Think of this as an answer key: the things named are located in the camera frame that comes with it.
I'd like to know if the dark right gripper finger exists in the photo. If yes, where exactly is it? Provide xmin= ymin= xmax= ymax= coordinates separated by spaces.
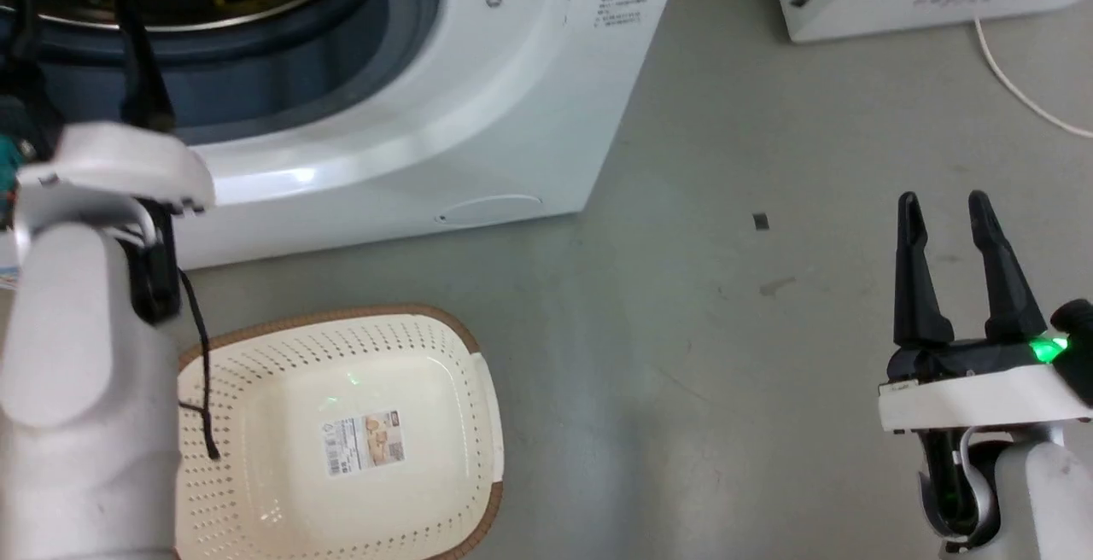
xmin=967 ymin=190 xmax=1049 ymax=342
xmin=892 ymin=191 xmax=956 ymax=349

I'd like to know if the cream perforated laundry basket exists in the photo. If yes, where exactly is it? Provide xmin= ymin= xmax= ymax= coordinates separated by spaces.
xmin=175 ymin=305 xmax=505 ymax=560

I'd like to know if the white floor cable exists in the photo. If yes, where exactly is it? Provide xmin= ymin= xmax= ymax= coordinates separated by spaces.
xmin=973 ymin=17 xmax=1093 ymax=139

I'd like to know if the white front-load washing machine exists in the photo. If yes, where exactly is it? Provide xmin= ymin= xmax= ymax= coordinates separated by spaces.
xmin=0 ymin=0 xmax=689 ymax=271

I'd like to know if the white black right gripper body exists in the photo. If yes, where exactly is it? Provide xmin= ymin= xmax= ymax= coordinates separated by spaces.
xmin=878 ymin=334 xmax=1093 ymax=435

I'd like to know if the paper product label sticker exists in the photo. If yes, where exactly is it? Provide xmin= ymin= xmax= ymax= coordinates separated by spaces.
xmin=322 ymin=410 xmax=405 ymax=477

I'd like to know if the printed text label sticker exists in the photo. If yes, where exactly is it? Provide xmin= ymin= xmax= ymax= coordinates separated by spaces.
xmin=593 ymin=0 xmax=657 ymax=29

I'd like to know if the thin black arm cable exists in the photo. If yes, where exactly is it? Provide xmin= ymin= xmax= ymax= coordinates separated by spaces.
xmin=177 ymin=268 xmax=221 ymax=462

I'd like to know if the grey rubber door gasket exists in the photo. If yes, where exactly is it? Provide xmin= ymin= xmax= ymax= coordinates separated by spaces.
xmin=0 ymin=0 xmax=443 ymax=147

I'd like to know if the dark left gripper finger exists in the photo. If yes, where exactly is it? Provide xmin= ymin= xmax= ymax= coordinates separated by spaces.
xmin=0 ymin=0 xmax=57 ymax=155
xmin=114 ymin=0 xmax=178 ymax=136

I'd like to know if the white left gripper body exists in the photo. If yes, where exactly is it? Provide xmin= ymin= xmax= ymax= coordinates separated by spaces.
xmin=15 ymin=122 xmax=216 ymax=221

